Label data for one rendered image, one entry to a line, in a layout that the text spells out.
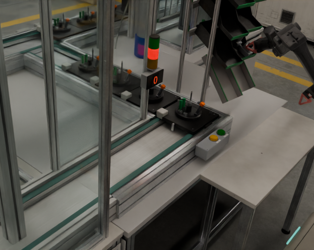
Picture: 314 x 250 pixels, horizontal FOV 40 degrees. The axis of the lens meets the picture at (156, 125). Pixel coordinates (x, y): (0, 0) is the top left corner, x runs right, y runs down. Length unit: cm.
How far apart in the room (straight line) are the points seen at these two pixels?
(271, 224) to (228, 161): 109
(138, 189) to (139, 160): 23
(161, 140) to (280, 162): 61
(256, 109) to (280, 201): 96
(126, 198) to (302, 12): 492
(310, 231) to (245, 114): 81
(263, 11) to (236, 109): 404
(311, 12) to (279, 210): 356
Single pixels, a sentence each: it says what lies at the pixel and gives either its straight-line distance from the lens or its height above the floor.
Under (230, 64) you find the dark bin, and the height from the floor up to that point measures 120.
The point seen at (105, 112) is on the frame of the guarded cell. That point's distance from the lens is 133.
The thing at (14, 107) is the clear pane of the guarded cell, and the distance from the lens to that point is 110.
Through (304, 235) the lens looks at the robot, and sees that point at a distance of 276.
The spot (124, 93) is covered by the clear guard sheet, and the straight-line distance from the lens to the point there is 200.
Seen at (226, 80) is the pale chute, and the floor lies 107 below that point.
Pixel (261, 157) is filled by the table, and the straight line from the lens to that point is 224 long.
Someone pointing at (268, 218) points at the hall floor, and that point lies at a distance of 320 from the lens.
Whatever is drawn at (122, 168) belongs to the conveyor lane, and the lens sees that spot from 193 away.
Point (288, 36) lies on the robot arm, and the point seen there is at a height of 153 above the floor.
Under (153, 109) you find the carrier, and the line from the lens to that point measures 226.
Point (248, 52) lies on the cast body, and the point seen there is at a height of 122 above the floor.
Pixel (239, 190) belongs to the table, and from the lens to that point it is 200.
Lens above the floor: 214
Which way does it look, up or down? 33 degrees down
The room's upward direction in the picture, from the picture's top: 5 degrees clockwise
